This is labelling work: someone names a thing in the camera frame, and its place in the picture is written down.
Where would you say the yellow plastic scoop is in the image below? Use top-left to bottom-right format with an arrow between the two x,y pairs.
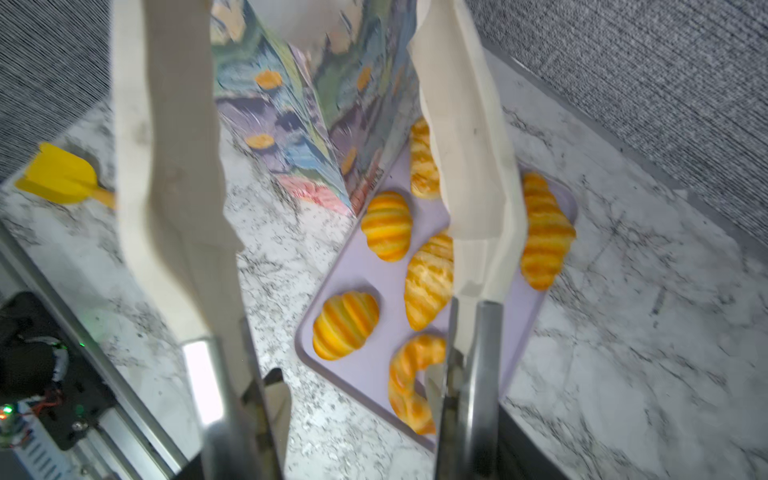
14,143 -> 117,209

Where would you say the small striped croissant left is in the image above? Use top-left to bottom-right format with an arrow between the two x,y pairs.
361,191 -> 413,262

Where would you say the striped croissant bottom left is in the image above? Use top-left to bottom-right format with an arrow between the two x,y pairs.
312,291 -> 380,361

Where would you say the long scored bread loaf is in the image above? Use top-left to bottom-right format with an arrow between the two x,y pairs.
404,232 -> 454,331

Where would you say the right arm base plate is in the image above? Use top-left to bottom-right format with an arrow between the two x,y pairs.
1,292 -> 117,451

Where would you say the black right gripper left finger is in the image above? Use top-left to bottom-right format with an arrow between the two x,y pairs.
175,368 -> 292,480

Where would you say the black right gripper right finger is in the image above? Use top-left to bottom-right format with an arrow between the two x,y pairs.
424,364 -> 567,479

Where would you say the floral paper gift bag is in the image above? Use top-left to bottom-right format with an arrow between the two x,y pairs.
210,1 -> 418,216

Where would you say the twisted braid bread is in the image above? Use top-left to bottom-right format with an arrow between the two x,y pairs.
409,117 -> 440,200

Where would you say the striped croissant right middle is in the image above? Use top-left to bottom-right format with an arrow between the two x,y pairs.
520,171 -> 576,291

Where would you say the ring donut bread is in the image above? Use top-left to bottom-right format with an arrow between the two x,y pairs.
388,334 -> 446,435

